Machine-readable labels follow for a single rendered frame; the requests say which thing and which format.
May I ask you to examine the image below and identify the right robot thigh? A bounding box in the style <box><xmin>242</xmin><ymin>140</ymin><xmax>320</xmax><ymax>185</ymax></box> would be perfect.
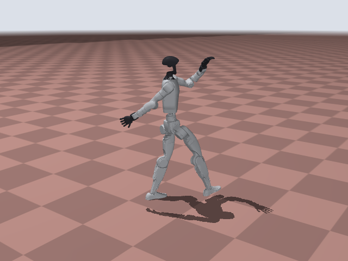
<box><xmin>173</xmin><ymin>125</ymin><xmax>202</xmax><ymax>166</ymax></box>

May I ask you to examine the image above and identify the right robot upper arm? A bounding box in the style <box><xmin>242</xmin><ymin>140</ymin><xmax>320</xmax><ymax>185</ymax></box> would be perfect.
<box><xmin>150</xmin><ymin>82</ymin><xmax>175</xmax><ymax>109</ymax></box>

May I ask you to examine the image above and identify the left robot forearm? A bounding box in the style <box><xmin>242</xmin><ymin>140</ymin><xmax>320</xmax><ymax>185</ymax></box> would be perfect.
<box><xmin>190</xmin><ymin>67</ymin><xmax>206</xmax><ymax>82</ymax></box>

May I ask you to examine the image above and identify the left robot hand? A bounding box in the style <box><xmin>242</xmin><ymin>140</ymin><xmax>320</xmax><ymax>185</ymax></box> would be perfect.
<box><xmin>199</xmin><ymin>57</ymin><xmax>215</xmax><ymax>72</ymax></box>

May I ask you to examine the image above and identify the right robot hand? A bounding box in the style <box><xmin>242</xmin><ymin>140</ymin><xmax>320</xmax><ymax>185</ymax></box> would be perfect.
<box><xmin>120</xmin><ymin>112</ymin><xmax>138</xmax><ymax>128</ymax></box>

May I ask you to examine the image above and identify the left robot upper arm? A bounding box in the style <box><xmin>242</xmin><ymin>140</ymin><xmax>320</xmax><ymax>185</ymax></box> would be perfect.
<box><xmin>173</xmin><ymin>74</ymin><xmax>194</xmax><ymax>88</ymax></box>

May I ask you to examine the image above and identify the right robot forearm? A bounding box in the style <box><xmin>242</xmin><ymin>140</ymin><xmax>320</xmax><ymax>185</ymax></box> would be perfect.
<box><xmin>132</xmin><ymin>101</ymin><xmax>155</xmax><ymax>119</ymax></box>

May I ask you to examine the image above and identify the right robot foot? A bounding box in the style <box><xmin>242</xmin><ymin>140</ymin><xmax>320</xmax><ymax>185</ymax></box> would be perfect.
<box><xmin>203</xmin><ymin>186</ymin><xmax>221</xmax><ymax>196</ymax></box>

